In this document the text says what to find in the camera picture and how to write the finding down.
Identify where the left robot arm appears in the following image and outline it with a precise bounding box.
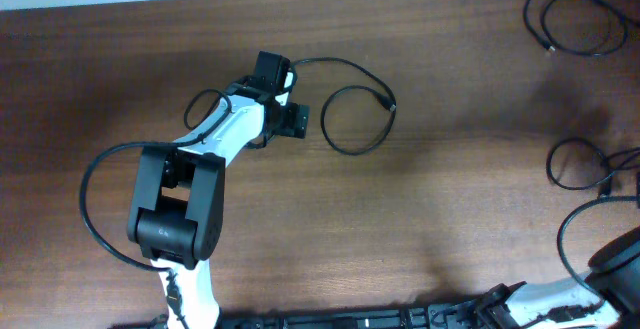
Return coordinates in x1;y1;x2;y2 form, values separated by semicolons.
127;51;309;328

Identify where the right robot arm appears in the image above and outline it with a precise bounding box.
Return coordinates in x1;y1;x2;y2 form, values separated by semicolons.
472;228;639;329

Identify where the black cable bundle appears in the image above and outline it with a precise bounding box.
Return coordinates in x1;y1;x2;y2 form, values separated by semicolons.
287;56;399;157

